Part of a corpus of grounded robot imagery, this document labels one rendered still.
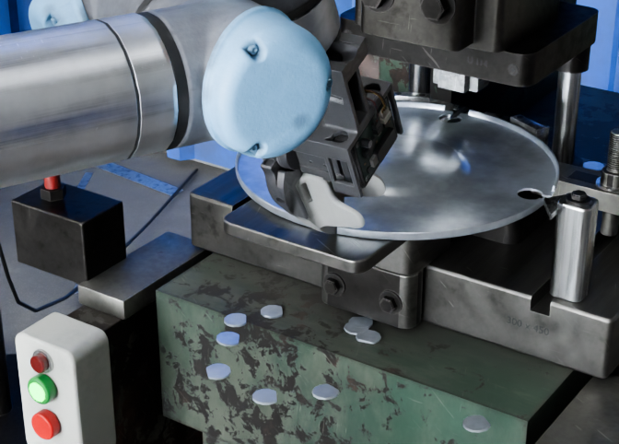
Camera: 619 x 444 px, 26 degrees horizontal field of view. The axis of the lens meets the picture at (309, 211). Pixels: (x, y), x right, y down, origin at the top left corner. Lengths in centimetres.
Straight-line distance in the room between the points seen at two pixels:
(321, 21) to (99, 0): 17
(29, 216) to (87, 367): 18
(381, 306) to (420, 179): 12
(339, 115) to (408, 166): 26
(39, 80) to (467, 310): 63
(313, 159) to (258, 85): 31
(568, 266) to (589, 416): 13
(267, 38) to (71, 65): 10
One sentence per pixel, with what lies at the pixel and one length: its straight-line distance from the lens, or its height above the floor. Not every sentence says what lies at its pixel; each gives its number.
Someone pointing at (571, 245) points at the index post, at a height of 76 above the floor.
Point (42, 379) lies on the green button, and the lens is 127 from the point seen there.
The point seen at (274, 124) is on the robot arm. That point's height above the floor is 101.
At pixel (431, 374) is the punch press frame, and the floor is 65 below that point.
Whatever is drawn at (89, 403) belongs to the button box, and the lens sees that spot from 128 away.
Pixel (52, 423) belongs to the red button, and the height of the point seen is 55.
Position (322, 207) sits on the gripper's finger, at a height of 82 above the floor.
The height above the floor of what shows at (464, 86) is 83.
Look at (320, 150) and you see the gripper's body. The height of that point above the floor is 90.
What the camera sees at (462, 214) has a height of 78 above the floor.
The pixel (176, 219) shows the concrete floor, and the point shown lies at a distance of 288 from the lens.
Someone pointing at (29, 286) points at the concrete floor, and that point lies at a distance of 266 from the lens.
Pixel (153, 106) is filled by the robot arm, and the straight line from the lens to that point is 68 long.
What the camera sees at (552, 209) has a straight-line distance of 113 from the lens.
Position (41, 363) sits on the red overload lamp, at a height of 61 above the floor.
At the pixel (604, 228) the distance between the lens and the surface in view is 128.
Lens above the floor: 128
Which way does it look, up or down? 26 degrees down
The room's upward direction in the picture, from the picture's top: straight up
